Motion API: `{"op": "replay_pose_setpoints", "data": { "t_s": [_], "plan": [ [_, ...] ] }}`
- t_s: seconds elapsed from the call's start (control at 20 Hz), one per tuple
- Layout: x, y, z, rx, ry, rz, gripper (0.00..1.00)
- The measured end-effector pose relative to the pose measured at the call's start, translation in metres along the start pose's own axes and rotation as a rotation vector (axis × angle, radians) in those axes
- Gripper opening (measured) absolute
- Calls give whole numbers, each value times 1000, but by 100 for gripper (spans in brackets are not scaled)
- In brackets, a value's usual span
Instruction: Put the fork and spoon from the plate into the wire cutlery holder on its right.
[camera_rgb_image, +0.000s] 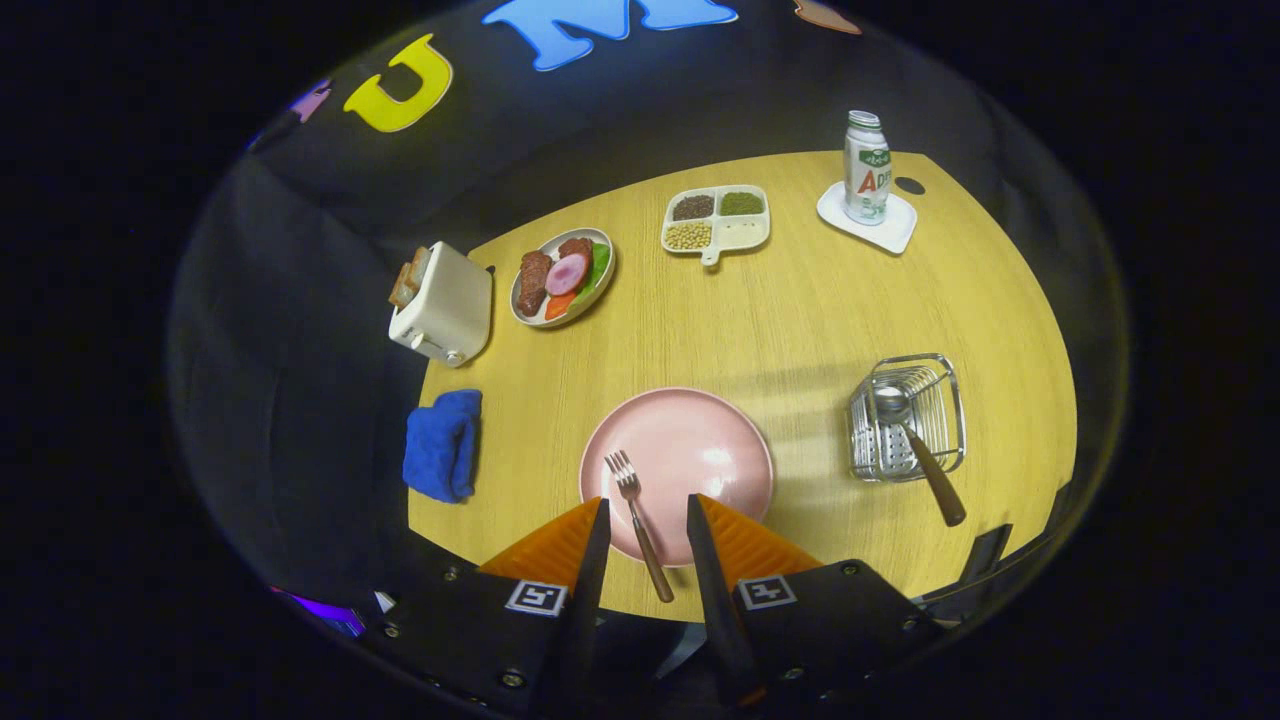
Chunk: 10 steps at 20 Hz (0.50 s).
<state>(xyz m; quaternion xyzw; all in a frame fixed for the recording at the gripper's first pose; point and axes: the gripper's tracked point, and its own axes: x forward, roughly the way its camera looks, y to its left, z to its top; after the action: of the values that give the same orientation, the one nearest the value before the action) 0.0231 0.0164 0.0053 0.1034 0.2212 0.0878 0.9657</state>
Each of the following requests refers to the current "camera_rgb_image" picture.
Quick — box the pink ham slice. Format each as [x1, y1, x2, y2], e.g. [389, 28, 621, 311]
[544, 252, 591, 297]

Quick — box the pink round plate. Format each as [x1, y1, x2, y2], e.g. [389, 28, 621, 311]
[579, 388, 776, 568]

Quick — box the metal fork wooden handle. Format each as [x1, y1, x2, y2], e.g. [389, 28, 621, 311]
[604, 450, 676, 604]

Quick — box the green lettuce leaf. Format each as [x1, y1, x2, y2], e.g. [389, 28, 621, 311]
[580, 243, 612, 301]

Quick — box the purple lit device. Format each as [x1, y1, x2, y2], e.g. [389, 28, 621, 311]
[270, 585, 366, 638]

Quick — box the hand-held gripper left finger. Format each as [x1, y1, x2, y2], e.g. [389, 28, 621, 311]
[365, 497, 613, 720]

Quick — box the white square coaster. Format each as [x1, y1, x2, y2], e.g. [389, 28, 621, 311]
[816, 181, 919, 255]

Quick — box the white divided tray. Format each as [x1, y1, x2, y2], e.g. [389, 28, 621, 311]
[660, 184, 772, 267]

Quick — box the white oval food plate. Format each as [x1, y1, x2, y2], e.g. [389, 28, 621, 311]
[509, 227, 617, 329]

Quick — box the blue folded cloth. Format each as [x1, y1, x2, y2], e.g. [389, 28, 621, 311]
[402, 389, 484, 504]

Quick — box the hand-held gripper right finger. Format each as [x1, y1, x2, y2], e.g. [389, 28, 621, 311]
[685, 493, 946, 713]

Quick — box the metal wire basket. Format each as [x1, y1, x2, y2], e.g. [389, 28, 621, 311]
[847, 353, 968, 484]

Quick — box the white toaster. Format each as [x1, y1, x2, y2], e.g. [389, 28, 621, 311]
[388, 241, 494, 369]

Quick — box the long brown meat piece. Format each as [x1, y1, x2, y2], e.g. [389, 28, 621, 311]
[516, 250, 554, 318]

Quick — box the white drink bottle green label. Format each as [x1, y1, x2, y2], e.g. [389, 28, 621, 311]
[843, 110, 892, 226]

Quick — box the black table clamp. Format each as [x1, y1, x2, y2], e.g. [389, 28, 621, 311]
[960, 523, 1014, 586]

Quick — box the metal spoon wooden handle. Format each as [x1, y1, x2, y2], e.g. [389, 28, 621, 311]
[873, 384, 968, 528]

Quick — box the black backdrop cloth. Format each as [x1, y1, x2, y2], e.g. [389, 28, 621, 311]
[165, 0, 1131, 691]

